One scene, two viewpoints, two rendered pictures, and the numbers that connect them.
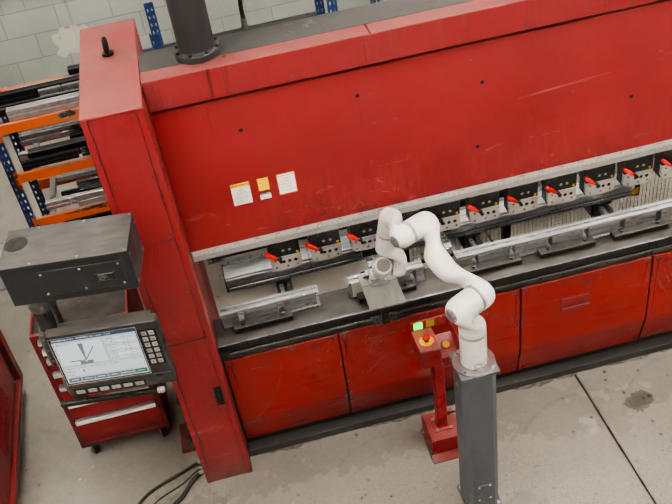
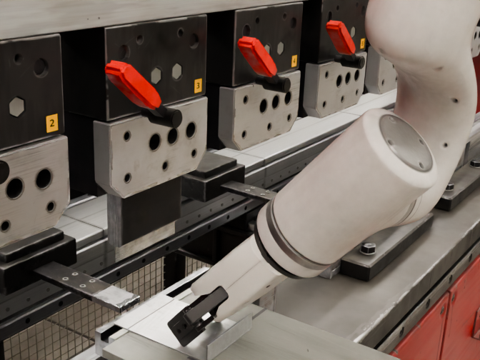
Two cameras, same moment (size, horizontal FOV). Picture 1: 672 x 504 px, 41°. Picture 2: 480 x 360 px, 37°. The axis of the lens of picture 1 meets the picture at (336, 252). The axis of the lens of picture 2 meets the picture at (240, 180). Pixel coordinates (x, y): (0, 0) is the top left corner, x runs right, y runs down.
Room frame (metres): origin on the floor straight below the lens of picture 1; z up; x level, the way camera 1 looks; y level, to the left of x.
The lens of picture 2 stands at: (2.89, 0.33, 1.43)
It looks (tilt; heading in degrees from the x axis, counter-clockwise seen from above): 20 degrees down; 310
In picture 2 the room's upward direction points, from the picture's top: 2 degrees clockwise
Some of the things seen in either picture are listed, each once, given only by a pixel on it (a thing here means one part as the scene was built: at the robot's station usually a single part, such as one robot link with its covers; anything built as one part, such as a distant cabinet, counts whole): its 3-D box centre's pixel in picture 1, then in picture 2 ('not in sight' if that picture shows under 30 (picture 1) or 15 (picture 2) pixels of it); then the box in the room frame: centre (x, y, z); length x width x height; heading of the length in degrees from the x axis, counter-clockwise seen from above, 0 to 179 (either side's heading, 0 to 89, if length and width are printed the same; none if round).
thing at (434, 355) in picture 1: (435, 341); not in sight; (3.13, -0.41, 0.75); 0.20 x 0.16 x 0.18; 97
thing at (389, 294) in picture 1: (381, 288); (251, 358); (3.31, -0.19, 1.00); 0.26 x 0.18 x 0.01; 7
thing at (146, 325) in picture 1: (113, 350); not in sight; (2.72, 0.97, 1.42); 0.45 x 0.12 x 0.36; 89
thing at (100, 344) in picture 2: not in sight; (163, 310); (3.46, -0.21, 0.98); 0.20 x 0.03 x 0.03; 97
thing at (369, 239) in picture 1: (363, 231); (131, 98); (3.45, -0.15, 1.26); 0.15 x 0.09 x 0.17; 97
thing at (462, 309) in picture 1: (466, 315); not in sight; (2.71, -0.50, 1.30); 0.19 x 0.12 x 0.24; 124
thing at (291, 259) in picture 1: (283, 250); not in sight; (3.40, 0.25, 1.26); 0.15 x 0.09 x 0.17; 97
